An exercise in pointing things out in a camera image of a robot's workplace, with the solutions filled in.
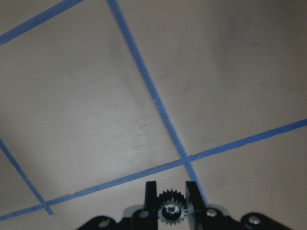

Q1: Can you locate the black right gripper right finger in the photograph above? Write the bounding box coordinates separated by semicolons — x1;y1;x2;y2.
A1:
186;181;205;230

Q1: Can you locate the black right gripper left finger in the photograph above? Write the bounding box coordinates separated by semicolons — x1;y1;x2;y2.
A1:
144;181;158;230

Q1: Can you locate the small black bearing gear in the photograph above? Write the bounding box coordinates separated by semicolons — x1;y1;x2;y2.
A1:
158;190;187;225

